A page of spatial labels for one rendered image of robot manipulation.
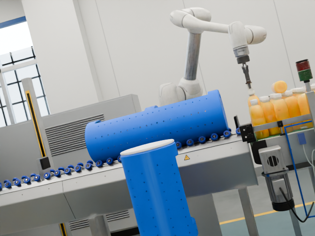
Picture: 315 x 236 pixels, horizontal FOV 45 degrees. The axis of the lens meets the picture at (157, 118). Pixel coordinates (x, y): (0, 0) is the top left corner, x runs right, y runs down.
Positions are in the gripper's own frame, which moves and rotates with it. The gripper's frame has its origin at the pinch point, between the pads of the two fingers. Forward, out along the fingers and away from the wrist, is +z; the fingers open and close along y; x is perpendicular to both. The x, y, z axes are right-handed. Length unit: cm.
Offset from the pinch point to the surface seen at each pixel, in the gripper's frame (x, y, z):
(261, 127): 1.1, 21.8, 21.9
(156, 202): -53, 69, 41
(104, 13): -162, -256, -148
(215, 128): -24.3, 13.3, 17.9
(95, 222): -114, 13, 60
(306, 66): 28.0, 39.5, -3.9
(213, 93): -21.6, 9.1, -2.4
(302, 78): 24.8, 38.7, 1.1
